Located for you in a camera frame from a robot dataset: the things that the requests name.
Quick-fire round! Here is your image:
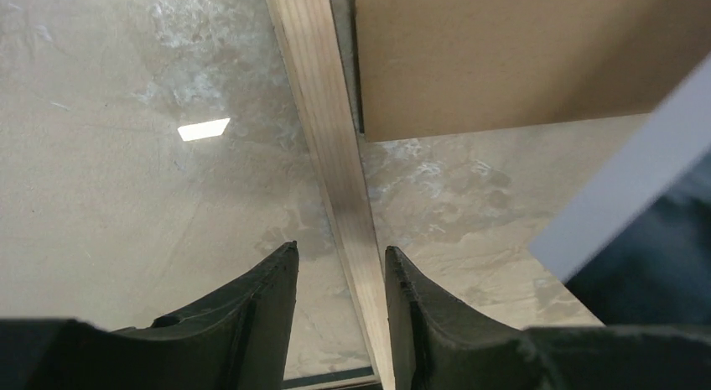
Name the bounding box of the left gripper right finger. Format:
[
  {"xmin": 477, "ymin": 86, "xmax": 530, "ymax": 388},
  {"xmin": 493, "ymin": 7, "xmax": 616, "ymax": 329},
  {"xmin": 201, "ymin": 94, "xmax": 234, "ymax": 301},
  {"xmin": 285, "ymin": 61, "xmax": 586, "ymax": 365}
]
[{"xmin": 384, "ymin": 247, "xmax": 710, "ymax": 389}]

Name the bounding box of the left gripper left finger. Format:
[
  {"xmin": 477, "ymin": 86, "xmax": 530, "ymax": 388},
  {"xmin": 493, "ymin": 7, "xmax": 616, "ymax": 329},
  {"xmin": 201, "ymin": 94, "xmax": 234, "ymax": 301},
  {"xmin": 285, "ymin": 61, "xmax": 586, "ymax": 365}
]
[{"xmin": 1, "ymin": 242, "xmax": 299, "ymax": 389}]

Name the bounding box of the clear acrylic sheet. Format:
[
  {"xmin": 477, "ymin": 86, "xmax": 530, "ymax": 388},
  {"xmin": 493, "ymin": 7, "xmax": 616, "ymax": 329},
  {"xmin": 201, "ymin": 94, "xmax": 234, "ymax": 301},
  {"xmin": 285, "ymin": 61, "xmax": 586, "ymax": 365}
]
[{"xmin": 1, "ymin": 0, "xmax": 370, "ymax": 378}]

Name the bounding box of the printed photo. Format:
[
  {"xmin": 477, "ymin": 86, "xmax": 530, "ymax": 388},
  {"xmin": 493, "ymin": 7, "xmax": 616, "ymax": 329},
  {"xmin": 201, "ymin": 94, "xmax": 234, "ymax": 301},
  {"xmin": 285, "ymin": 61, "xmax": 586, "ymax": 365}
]
[{"xmin": 529, "ymin": 60, "xmax": 710, "ymax": 325}]

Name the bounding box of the brown cardboard backing board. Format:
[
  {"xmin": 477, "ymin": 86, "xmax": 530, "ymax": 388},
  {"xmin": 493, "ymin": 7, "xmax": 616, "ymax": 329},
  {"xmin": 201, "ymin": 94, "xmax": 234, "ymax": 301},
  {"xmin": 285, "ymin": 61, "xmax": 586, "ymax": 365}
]
[{"xmin": 355, "ymin": 0, "xmax": 710, "ymax": 142}]

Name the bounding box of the black wooden picture frame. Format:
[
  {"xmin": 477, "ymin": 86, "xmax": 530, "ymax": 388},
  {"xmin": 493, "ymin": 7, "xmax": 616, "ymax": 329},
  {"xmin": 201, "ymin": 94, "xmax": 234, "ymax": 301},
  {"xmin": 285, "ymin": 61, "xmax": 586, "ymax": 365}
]
[{"xmin": 266, "ymin": 0, "xmax": 396, "ymax": 389}]

